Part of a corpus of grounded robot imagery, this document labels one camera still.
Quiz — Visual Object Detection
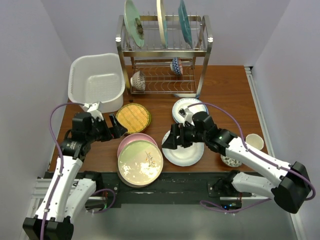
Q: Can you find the dark green cup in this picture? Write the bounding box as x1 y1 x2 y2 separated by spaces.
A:
245 133 265 150

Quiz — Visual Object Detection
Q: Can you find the teal plate in rack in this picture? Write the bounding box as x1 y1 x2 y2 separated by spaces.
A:
178 0 193 48

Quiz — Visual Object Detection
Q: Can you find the cream rimmed plate in rack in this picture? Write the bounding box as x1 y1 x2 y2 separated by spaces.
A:
156 0 168 49

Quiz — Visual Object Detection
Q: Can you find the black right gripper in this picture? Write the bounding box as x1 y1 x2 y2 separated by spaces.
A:
161 123 208 150

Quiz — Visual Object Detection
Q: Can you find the blue plate under white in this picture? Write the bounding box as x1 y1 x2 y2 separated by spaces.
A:
172 97 209 125

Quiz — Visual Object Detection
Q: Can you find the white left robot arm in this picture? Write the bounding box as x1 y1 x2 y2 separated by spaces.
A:
22 112 127 240

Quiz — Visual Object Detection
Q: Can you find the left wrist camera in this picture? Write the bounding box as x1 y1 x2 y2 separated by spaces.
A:
81 101 103 118

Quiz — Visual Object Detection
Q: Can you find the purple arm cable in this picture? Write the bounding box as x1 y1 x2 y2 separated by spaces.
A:
186 102 317 214
37 101 117 240

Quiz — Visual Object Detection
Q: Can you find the grey reindeer snowflake plate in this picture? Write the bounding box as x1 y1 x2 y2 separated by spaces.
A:
117 172 160 188

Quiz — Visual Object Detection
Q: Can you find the white plastic bin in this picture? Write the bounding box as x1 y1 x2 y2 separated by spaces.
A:
68 53 125 113

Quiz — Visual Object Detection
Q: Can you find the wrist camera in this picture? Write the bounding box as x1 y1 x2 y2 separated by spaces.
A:
81 101 103 118
178 107 194 124

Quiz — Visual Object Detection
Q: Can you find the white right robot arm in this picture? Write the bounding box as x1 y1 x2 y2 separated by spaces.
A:
161 111 316 214

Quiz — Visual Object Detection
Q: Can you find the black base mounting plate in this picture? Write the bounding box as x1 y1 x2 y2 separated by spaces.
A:
44 171 253 210

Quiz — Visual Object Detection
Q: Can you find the yellow woven pattern plate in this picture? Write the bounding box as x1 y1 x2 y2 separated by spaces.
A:
116 103 152 135

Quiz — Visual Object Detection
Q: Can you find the floral patterned small bowl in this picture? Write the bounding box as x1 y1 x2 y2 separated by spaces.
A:
220 154 242 168

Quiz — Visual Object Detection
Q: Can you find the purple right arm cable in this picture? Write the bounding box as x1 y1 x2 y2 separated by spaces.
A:
186 102 317 214

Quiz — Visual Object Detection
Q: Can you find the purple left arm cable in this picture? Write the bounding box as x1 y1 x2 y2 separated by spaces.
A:
37 101 117 240

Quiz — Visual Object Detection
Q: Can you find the white plate on blue plate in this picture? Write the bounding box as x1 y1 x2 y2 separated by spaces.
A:
171 97 208 127

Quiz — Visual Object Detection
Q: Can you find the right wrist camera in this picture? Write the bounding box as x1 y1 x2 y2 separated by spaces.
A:
178 107 194 124

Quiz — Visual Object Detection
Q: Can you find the blue zigzag patterned bowl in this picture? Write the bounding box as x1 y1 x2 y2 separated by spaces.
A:
170 57 183 76

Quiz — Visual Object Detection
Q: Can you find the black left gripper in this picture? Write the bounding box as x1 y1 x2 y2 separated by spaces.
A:
86 113 127 144

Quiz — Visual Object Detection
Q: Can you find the white scalloped plate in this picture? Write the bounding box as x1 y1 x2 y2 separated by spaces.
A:
162 142 205 167

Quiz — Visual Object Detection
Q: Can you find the grey patterned bowl in rack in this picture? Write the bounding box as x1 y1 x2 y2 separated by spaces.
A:
130 70 146 92

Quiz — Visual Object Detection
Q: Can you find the aluminium frame rail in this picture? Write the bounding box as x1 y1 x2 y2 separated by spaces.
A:
244 66 307 240

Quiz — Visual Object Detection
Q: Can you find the light green plate in rack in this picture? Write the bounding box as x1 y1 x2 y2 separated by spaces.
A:
124 0 145 49

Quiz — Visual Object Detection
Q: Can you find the green plate with branch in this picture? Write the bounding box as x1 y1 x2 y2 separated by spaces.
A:
117 140 164 181

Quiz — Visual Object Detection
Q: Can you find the stainless steel dish rack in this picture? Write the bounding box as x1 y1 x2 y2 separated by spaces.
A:
115 14 214 99

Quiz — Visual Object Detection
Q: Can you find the pink plate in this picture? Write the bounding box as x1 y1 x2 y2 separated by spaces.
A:
117 133 158 157

